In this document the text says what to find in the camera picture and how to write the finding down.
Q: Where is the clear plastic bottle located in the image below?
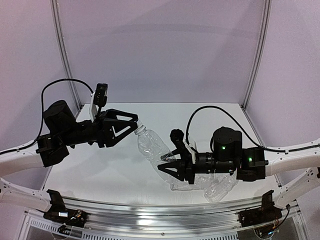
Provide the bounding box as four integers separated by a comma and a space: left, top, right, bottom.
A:
204, 174, 239, 203
134, 120, 179, 185
169, 174, 215, 191

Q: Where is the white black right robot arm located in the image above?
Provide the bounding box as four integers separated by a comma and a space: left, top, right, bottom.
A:
157, 127, 320, 209

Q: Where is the clear plastic bottle uncapped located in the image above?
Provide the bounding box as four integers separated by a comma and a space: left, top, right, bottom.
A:
204, 174, 239, 203

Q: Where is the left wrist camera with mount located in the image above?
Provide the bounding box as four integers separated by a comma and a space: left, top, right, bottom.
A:
89, 83, 108, 122

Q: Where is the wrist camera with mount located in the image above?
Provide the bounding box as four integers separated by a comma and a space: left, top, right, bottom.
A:
89, 83, 108, 122
169, 129, 195, 162

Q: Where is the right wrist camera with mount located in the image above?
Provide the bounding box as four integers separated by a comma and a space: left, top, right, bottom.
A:
169, 129, 195, 162

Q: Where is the black right camera cable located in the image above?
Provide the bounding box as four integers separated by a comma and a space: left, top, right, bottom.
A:
186, 106, 265, 151

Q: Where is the black camera cable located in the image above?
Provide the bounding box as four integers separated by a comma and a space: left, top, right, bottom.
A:
0, 78, 95, 155
186, 106, 265, 151

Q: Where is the aluminium front rail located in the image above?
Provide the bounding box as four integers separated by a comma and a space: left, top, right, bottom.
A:
24, 193, 301, 240

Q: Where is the black left camera cable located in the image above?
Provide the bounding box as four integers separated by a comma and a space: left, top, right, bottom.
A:
0, 78, 95, 155

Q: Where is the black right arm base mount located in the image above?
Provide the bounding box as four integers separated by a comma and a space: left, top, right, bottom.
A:
238, 190, 294, 229

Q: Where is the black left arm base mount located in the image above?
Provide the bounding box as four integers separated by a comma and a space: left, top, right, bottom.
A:
43, 189, 88, 235

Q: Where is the aluminium left corner post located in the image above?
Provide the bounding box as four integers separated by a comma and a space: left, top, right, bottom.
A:
49, 0, 82, 112

